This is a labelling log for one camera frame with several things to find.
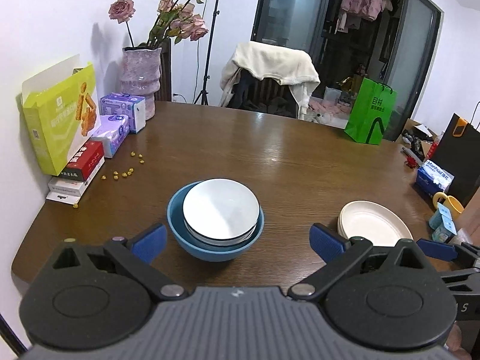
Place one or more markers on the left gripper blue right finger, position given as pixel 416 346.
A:
pixel 326 243

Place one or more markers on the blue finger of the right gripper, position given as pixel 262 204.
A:
pixel 437 250

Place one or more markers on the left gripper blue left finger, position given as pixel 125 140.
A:
pixel 148 244

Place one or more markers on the blue bowl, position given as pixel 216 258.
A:
pixel 198 249

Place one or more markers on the cream plate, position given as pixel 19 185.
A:
pixel 372 221

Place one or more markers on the white bowl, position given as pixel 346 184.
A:
pixel 220 212

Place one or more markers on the right hand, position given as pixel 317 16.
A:
pixel 453 344

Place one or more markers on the yogurt cup lower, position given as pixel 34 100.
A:
pixel 444 233

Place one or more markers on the yogurt cup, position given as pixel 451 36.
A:
pixel 441 216
pixel 444 233

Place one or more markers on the clear plastic cup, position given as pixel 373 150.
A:
pixel 461 237

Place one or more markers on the yogurt cup upper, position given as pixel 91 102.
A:
pixel 441 216

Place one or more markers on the yellow mug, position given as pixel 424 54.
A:
pixel 450 202

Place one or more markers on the blue tissue box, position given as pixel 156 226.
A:
pixel 431 178

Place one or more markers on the red artificial flower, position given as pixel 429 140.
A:
pixel 411 162

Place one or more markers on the black paper bag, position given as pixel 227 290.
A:
pixel 458 154

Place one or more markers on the white flat box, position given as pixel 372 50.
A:
pixel 70 191

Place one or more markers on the red book box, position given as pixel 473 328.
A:
pixel 83 162

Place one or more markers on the cardboard box with clutter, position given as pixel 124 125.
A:
pixel 418 138

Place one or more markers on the purple tissue pack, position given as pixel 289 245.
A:
pixel 111 133

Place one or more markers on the white plush toy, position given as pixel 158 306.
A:
pixel 320 118

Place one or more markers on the purple tissue box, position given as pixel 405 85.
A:
pixel 132 106

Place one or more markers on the green paper bag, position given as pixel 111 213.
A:
pixel 371 112

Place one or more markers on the dark wooden chair left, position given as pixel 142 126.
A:
pixel 165 94

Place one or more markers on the black tripod stand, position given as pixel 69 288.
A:
pixel 202 97

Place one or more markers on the yellow green cardboard box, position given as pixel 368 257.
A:
pixel 61 111

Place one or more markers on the chair with clothes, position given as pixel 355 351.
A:
pixel 262 96

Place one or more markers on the pink textured vase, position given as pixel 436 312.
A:
pixel 140 75

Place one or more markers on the cream jacket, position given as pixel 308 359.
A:
pixel 288 67

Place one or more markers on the dried pink flowers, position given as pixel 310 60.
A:
pixel 175 20

